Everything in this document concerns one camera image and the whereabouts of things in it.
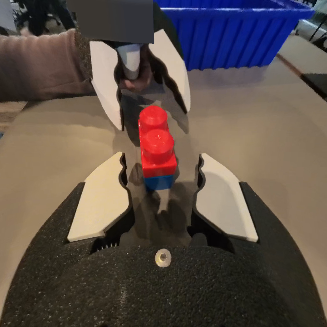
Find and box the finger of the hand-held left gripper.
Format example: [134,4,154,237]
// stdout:
[89,40,126,131]
[148,29,191,114]

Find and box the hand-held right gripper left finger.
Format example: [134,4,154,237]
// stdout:
[67,151,135,243]

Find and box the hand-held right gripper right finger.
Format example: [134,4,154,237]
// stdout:
[192,153,259,243]

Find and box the blue plastic bin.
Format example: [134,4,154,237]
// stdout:
[153,0,316,71]

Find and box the blue single-stud block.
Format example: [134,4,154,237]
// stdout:
[144,174,175,191]

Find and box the red two-stud block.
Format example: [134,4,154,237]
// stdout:
[138,105,177,178]

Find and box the person's left forearm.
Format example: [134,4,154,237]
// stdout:
[0,29,96,103]

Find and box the person's left hand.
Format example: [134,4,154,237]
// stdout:
[120,45,154,92]

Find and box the black desk cable cover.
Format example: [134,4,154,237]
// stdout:
[301,73,327,99]

